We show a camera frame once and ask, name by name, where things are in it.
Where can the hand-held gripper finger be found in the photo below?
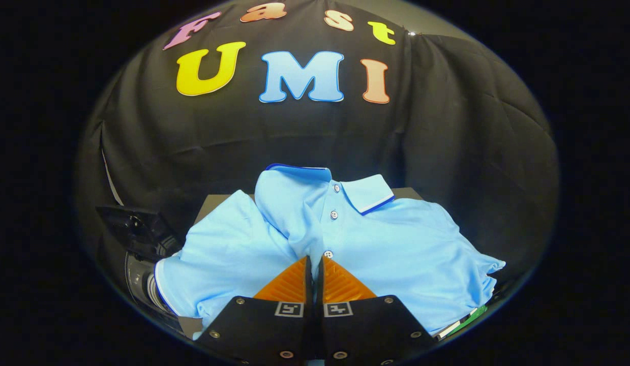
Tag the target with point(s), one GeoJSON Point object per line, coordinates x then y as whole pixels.
{"type": "Point", "coordinates": [308, 284]}
{"type": "Point", "coordinates": [320, 284]}

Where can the black backdrop cloth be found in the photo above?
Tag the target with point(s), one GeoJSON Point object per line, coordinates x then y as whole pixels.
{"type": "Point", "coordinates": [294, 132]}

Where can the green object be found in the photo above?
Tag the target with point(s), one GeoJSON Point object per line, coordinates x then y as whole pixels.
{"type": "Point", "coordinates": [472, 315]}

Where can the light blue polo shirt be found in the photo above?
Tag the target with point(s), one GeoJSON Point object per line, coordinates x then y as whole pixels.
{"type": "Point", "coordinates": [396, 239]}

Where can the dark glass washing machine lid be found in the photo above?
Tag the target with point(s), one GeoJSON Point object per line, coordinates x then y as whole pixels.
{"type": "Point", "coordinates": [137, 226]}

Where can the grey and beige cabinet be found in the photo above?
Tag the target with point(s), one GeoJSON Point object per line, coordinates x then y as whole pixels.
{"type": "Point", "coordinates": [213, 203]}

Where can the dark grey washing machine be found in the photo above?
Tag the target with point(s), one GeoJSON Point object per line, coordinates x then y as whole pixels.
{"type": "Point", "coordinates": [137, 279]}

